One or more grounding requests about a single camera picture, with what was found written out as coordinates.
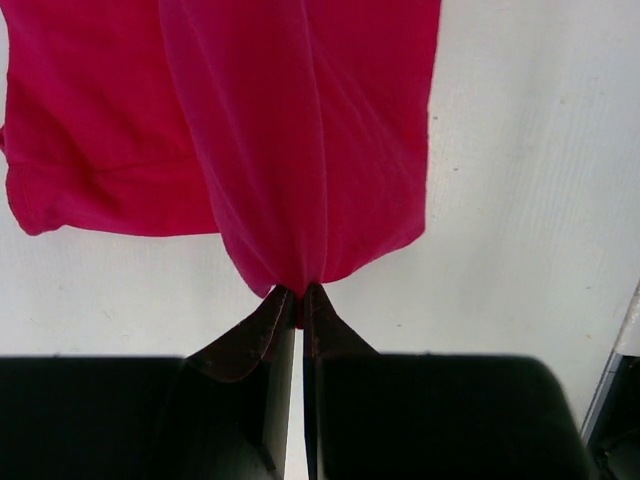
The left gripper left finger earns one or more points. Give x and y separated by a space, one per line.
250 367

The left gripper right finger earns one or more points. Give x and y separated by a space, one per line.
325 334

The magenta t shirt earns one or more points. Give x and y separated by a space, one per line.
296 130

